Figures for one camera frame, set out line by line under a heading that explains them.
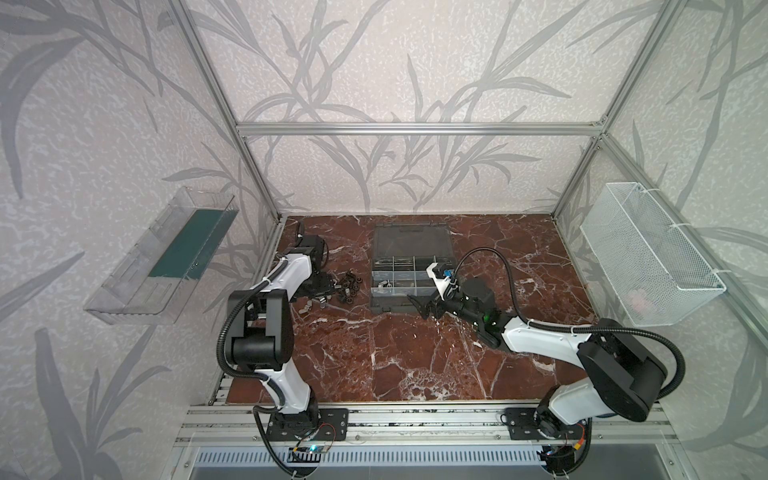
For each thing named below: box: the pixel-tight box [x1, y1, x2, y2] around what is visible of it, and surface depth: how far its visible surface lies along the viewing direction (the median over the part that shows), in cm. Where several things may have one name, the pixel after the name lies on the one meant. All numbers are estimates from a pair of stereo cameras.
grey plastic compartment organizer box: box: [370, 223, 457, 314], surface depth 107 cm
